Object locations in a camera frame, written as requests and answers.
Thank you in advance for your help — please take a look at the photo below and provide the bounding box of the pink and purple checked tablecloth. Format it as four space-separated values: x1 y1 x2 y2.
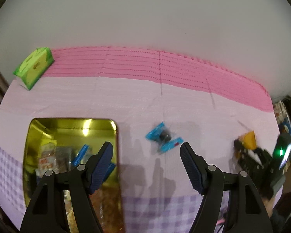
0 45 282 233

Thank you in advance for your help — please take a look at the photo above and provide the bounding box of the brown red-label snack packet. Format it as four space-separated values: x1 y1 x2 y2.
37 142 57 175

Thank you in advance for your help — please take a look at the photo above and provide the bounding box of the small blue candy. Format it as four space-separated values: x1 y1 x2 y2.
71 144 117 175

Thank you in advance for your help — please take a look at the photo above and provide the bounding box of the large clear fried twist packet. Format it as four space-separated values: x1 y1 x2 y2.
63 184 124 233

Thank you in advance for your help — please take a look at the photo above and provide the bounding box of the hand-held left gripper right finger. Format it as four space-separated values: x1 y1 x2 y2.
180 142 273 233

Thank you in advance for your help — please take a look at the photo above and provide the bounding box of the yellow snack packet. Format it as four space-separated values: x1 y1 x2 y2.
235 130 257 159

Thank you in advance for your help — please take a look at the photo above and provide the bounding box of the blue-edged dark snack packet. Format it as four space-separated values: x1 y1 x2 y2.
145 122 184 155

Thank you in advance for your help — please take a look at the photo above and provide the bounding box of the dark green seaweed snack packet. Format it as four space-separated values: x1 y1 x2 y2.
55 147 73 173

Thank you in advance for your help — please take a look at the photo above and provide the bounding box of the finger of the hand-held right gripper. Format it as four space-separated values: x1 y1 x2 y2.
233 139 263 176
253 147 273 168

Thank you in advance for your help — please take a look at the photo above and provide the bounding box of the green tissue pack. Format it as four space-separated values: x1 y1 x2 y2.
13 47 54 91

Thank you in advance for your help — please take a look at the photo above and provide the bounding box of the maroon and gold tin box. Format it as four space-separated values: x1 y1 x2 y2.
23 118 125 233

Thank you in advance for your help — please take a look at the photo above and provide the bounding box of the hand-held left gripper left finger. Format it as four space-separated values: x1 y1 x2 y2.
19 141 114 233

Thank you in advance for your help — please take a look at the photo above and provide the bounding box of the person's right forearm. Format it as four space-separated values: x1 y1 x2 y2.
263 190 291 233

